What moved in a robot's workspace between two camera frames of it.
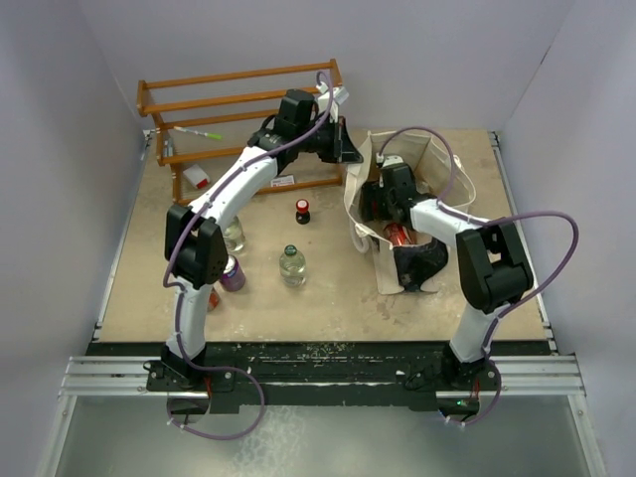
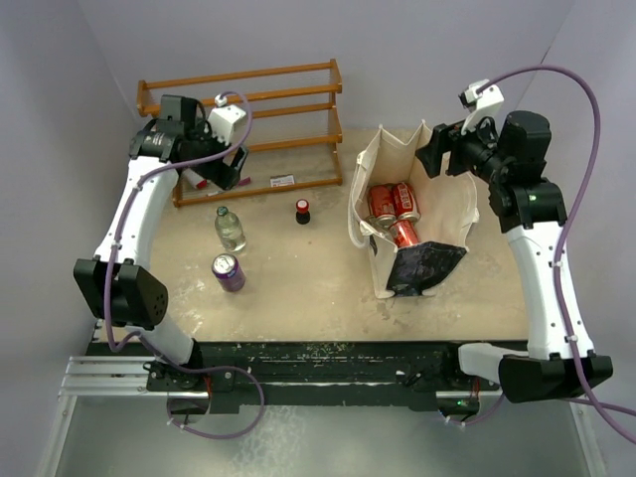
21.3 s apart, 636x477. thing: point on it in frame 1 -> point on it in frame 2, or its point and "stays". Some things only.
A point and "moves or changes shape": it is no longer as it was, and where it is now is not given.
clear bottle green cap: x=234 y=236 stays
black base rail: x=320 y=376 stays
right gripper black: x=372 y=192 -> x=444 y=139
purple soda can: x=234 y=277 stays
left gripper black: x=341 y=149 -> x=224 y=175
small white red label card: x=282 y=181 stays
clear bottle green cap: x=292 y=266 moves or changes shape
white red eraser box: x=197 y=176 stays
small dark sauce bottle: x=302 y=216 stays
